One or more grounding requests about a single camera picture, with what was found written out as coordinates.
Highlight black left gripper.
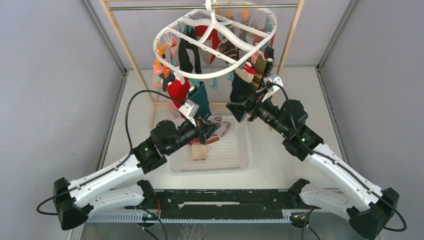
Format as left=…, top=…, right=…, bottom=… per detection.
left=164, top=114, right=220, bottom=156

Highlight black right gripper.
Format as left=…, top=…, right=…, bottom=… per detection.
left=226, top=87, right=290, bottom=138

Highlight grey mauve sock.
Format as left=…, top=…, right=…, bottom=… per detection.
left=205, top=116, right=232, bottom=145

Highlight red and beige sock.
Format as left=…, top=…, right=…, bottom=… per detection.
left=189, top=140, right=208, bottom=161

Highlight dark teal sock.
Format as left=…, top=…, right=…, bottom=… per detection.
left=187, top=81, right=211, bottom=119

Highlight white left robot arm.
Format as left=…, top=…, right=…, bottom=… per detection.
left=53, top=117, right=221, bottom=230

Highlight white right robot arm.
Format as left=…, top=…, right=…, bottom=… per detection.
left=226, top=96, right=400, bottom=240

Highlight white round clip hanger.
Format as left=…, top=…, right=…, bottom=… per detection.
left=161, top=8, right=269, bottom=80

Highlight navy sock striped cuff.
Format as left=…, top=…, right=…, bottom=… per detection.
left=229, top=62, right=256, bottom=103

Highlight white plastic basket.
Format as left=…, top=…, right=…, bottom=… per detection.
left=167, top=115, right=253, bottom=175

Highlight red hanging sock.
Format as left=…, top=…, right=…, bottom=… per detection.
left=166, top=77, right=191, bottom=109

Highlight brown striped sock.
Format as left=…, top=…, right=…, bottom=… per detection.
left=218, top=36, right=240, bottom=61

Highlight navy blue sock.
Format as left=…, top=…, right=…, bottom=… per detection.
left=159, top=73, right=176, bottom=92

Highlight pink patterned sock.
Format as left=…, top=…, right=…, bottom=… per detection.
left=152, top=39, right=181, bottom=119

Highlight metal hanging rod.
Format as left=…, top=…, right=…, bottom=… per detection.
left=108, top=4, right=299, bottom=11

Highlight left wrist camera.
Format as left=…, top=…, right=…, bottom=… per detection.
left=178, top=99, right=199, bottom=126

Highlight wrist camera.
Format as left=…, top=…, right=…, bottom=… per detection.
left=178, top=99, right=199, bottom=126
left=261, top=74, right=284, bottom=103

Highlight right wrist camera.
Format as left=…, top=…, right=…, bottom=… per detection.
left=261, top=74, right=284, bottom=103

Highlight wooden hanging rack frame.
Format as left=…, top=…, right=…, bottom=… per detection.
left=99, top=0, right=306, bottom=131

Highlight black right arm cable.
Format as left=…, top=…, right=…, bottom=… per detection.
left=267, top=82, right=408, bottom=233

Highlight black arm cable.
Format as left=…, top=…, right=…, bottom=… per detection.
left=267, top=82, right=408, bottom=233
left=36, top=90, right=186, bottom=216

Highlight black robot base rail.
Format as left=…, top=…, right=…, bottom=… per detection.
left=137, top=178, right=309, bottom=222

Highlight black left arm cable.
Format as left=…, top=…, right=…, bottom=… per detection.
left=36, top=90, right=186, bottom=216

